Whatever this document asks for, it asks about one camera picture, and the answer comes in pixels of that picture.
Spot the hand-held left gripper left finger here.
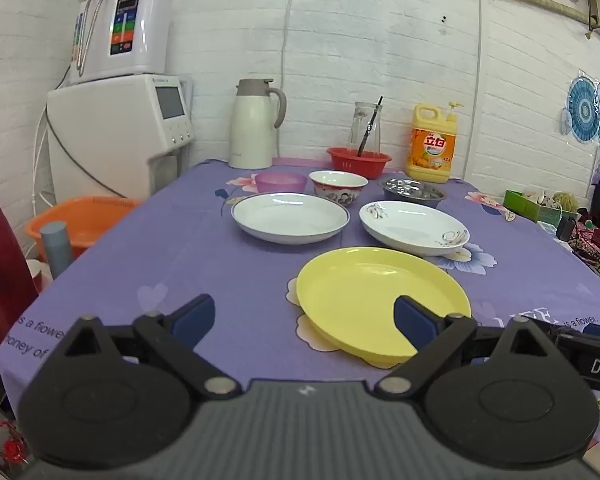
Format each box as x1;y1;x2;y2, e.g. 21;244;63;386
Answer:
55;294;243;402

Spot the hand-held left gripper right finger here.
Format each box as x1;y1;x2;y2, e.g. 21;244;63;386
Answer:
375;296;561;401

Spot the yellow plastic plate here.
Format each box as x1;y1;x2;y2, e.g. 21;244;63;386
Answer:
296;247;472;368

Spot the white plate with floral print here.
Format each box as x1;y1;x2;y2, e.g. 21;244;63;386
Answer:
358;200;471;257

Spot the stainless steel bowl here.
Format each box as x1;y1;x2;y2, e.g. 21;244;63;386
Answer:
377;177;447;209

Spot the white plate with blue rim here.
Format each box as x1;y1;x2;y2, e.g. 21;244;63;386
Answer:
230;192;351;246

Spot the white floral ceramic bowl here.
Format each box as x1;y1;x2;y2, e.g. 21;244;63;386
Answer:
308;170;369;208

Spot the purple plastic bowl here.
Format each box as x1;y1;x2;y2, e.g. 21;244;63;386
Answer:
254;171;308;195

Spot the purple floral tablecloth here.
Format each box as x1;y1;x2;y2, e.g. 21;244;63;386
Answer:
0;157;600;411

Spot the dark red patterned cloth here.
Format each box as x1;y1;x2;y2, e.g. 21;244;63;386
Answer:
567;220;600;289

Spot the small black object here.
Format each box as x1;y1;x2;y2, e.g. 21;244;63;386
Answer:
555;215;577;242

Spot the orange plastic basin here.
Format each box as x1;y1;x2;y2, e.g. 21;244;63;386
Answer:
25;196;142;261

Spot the grey-blue cylinder bottle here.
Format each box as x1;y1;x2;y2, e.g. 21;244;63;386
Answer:
40;221;74;281

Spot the green cardboard box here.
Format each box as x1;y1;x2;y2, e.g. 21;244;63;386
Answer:
503;190;566;226

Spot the pale yellow yarn ball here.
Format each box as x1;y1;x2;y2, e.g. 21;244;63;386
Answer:
552;191;579;214

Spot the white plastic container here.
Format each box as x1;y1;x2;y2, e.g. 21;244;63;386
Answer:
26;259;55;295

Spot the yellow detergent bottle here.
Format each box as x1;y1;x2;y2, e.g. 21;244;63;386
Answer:
406;101;465;184

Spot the red plastic bowl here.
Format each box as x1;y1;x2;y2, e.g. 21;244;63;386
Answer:
326;147;392;179

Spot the clear glass pitcher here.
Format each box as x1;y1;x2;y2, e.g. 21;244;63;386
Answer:
348;102;382;156

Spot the white thermos jug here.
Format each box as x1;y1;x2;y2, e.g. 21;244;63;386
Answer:
228;78;287;170

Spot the dark red chair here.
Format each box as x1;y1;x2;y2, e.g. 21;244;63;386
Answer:
0;180;40;346

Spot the white water dispenser machine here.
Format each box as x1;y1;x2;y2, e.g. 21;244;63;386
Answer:
46;74;196;201

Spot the white water purifier unit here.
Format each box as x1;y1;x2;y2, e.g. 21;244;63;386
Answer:
69;0;173;86

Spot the blue paper wall decoration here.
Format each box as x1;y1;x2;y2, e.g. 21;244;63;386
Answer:
560;71;600;149

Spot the white wall cable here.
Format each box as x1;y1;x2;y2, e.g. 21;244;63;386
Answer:
279;0;294;158
462;0;484;181

